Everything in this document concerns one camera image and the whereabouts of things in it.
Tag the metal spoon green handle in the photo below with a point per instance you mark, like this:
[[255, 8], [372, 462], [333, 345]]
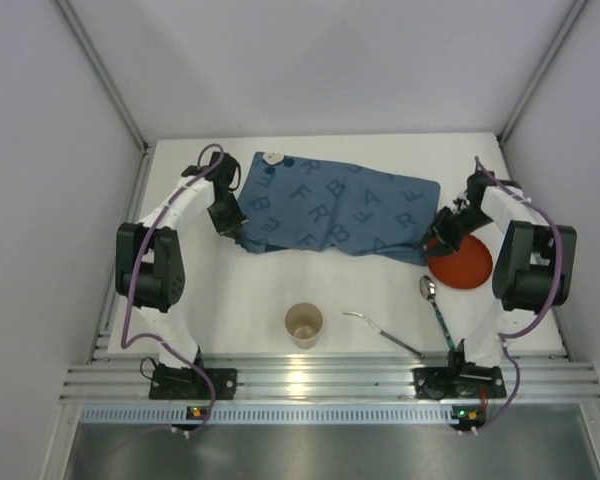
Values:
[[427, 289]]

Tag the aluminium mounting rail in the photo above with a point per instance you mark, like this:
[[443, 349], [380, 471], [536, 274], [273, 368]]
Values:
[[323, 378]]

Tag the blue letter-print cloth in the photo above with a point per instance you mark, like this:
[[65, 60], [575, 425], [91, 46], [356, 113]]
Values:
[[295, 203]]

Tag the aluminium frame post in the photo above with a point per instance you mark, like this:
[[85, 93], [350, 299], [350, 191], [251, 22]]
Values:
[[78, 31], [558, 40]]

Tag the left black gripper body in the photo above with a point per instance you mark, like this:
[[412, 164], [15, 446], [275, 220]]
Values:
[[231, 223]]

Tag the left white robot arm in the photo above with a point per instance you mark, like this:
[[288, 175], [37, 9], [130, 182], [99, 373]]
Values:
[[149, 265]]

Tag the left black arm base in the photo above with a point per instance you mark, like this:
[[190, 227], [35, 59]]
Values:
[[185, 384]]

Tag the left aluminium frame post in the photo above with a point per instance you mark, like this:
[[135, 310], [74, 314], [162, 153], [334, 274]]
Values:
[[78, 31]]

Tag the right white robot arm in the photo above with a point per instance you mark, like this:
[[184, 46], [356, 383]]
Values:
[[533, 269]]

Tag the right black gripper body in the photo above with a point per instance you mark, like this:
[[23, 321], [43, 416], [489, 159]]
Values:
[[443, 235]]

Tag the beige plastic cup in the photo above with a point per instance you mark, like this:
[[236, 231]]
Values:
[[304, 323]]

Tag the red plastic plate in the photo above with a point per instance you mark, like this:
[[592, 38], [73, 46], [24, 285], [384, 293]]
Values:
[[467, 269]]

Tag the right aluminium frame post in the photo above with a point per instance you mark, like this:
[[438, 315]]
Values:
[[558, 40]]

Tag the slotted grey cable duct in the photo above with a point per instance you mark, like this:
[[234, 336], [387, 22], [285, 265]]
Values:
[[279, 414]]

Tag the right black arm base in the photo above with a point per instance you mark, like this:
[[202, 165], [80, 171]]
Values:
[[439, 383]]

